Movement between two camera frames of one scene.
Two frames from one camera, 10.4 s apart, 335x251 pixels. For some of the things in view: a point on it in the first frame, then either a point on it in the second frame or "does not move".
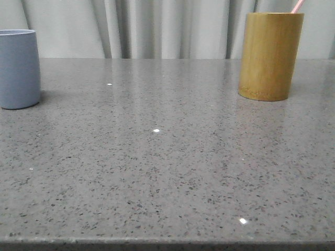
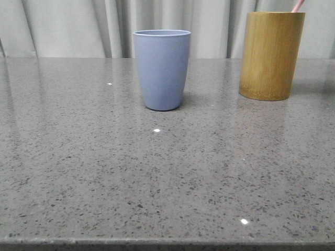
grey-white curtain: (159, 29) does not move
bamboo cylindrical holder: (270, 44) does not move
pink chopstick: (297, 6) does not move
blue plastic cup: (20, 73) → (163, 56)
